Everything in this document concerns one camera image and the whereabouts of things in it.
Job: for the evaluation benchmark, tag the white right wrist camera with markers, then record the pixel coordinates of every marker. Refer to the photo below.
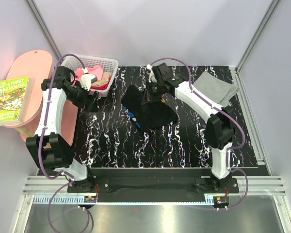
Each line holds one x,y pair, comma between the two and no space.
151,75

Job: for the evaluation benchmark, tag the folded grey t shirt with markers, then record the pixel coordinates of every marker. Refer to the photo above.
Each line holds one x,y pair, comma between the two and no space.
216,90

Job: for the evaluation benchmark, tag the pink garment in basket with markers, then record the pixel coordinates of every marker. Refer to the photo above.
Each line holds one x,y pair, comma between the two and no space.
97,70

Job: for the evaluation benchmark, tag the beige garment in basket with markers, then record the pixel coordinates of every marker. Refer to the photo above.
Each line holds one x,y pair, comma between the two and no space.
104,80

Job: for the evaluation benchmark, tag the white plastic laundry basket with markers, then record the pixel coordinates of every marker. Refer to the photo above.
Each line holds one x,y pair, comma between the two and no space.
108,65

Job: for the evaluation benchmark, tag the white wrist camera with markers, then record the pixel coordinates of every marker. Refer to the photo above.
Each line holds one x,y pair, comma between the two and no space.
87,79
151,75

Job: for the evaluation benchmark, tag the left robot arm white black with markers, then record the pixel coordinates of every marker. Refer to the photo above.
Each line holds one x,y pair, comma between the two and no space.
47,146

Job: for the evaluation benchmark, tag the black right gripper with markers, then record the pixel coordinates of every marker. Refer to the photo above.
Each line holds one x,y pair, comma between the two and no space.
148,97

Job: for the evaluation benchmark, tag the pink tiered shelf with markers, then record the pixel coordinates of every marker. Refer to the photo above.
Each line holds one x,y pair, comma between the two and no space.
38,65

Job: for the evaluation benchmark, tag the magenta garment in basket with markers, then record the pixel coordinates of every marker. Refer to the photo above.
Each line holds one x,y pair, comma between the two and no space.
100,88

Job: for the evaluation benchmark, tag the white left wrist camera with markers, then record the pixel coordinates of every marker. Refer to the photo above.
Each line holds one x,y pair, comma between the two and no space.
87,79

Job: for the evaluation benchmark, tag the aluminium frame rail front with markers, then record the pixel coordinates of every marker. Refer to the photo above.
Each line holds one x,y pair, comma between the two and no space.
59,192

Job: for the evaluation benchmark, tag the black t shirt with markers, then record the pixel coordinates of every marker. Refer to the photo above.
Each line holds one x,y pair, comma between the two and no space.
148,116

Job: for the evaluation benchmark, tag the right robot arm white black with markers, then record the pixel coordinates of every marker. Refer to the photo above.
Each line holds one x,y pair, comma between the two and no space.
219,129

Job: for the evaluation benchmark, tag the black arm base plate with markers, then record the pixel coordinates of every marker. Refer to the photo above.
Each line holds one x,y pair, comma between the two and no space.
156,185

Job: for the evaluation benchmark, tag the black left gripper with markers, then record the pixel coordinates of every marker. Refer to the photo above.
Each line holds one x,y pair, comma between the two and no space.
91,106

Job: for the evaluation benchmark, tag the green treehouse book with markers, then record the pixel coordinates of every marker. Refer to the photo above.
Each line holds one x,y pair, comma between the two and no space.
14,97

